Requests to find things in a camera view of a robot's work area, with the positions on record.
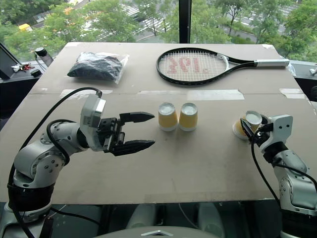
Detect black round knob device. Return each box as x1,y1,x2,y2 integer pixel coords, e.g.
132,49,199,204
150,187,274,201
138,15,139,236
34,47,54,67

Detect keys with red tags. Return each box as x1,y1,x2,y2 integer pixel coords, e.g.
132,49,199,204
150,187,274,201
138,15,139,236
10,62,36,73

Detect black window frame post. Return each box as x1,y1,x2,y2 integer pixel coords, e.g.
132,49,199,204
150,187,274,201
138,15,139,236
178,0,193,44

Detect pale rounded shape under table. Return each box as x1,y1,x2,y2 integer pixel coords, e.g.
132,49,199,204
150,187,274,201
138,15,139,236
125,203,157,230

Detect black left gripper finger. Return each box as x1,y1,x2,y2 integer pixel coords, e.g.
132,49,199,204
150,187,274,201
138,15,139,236
119,111,156,124
113,139,156,157

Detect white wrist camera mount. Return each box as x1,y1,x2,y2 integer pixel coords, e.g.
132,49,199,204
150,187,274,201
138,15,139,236
80,93,107,152
259,114,294,152

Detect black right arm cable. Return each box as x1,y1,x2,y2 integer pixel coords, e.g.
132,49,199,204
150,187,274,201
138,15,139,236
250,141,317,208

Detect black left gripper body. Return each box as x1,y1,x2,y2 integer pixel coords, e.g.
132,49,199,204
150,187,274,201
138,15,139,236
97,117,126,153

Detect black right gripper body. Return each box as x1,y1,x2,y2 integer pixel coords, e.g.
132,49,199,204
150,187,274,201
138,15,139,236
252,122,274,148

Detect black and white tennis racket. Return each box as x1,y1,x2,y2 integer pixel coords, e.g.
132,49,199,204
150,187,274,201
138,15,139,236
156,47,290,88

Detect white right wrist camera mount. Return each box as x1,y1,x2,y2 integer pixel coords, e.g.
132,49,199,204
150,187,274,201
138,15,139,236
259,114,294,152

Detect dark slanted panel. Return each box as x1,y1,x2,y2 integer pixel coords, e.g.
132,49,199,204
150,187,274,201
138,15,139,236
0,42,21,80

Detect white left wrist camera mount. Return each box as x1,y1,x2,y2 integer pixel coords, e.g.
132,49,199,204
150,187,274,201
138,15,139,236
80,93,107,152

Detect yellow and white paper cup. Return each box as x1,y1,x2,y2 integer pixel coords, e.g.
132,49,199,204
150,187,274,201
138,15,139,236
232,110,263,141
158,102,179,132
178,102,199,132

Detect grey robot torso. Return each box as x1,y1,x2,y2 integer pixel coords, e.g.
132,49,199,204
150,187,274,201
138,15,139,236
94,225,223,238

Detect plastic bag of black clothing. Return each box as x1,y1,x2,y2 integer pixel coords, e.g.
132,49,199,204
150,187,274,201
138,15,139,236
67,51,130,85

